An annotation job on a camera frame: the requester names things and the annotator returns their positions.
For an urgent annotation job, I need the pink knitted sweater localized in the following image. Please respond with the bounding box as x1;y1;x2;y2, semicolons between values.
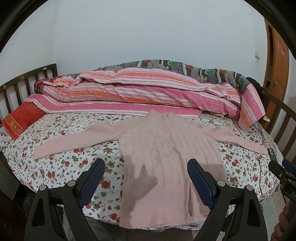
33;110;267;228

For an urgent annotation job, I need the person's right hand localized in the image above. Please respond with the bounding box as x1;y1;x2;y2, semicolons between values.
270;203;290;241

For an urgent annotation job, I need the dark wooden footboard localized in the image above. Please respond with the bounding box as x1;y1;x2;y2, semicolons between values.
259;88;295;158

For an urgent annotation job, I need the red embroidered pillow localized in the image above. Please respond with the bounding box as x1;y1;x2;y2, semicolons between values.
2;102;46;141

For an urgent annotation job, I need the orange wooden door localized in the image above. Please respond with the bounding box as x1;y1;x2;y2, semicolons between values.
263;18;290;102

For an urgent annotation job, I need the dark wooden headboard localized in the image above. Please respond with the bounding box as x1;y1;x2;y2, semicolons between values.
1;63;58;121

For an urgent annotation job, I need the pink striped quilt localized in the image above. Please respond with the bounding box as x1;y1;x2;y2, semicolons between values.
27;67;265;129

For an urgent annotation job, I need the dark floral patterned blanket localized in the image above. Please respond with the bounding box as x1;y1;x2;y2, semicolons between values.
69;60;251;95

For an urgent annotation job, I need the thin dark cable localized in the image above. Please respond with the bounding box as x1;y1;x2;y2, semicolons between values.
252;121;273;197

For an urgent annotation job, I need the white wall switch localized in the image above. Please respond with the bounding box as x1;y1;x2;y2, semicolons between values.
255;51;260;59

